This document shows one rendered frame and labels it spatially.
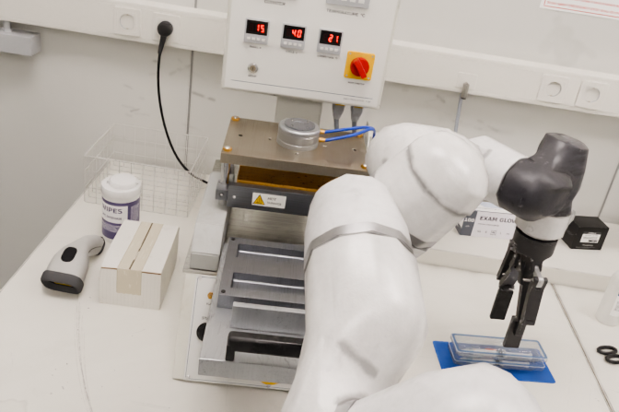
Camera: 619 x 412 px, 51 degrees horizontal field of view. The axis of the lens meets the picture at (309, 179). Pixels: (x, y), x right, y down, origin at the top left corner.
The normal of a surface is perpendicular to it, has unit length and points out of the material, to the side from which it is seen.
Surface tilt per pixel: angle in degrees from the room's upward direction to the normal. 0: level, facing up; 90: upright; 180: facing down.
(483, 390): 6
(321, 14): 90
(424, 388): 35
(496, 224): 90
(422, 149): 55
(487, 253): 0
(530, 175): 40
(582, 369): 0
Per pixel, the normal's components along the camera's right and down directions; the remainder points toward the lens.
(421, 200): -0.28, 0.41
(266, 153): 0.14, -0.89
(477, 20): -0.07, 0.44
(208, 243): 0.11, -0.39
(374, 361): 0.22, 0.31
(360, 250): -0.19, -0.69
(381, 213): 0.46, -0.65
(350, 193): -0.35, -0.76
